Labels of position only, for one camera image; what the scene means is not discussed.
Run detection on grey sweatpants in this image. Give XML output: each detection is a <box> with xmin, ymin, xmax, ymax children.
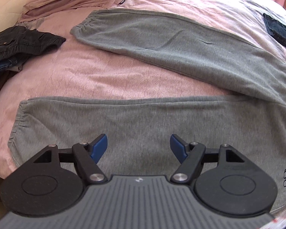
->
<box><xmin>0</xmin><ymin>9</ymin><xmax>286</xmax><ymax>208</ymax></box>

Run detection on pink grey duvet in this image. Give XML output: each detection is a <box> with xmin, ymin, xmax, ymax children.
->
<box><xmin>0</xmin><ymin>0</ymin><xmax>286</xmax><ymax>177</ymax></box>

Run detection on crumpled blue jeans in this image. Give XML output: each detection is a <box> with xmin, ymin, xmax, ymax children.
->
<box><xmin>0</xmin><ymin>57</ymin><xmax>26</xmax><ymax>72</ymax></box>

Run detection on black jacket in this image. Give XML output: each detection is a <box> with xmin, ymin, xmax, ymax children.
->
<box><xmin>0</xmin><ymin>26</ymin><xmax>66</xmax><ymax>61</ymax></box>

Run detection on folded dark blue jeans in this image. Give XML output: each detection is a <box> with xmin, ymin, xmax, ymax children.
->
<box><xmin>263</xmin><ymin>14</ymin><xmax>286</xmax><ymax>47</ymax></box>

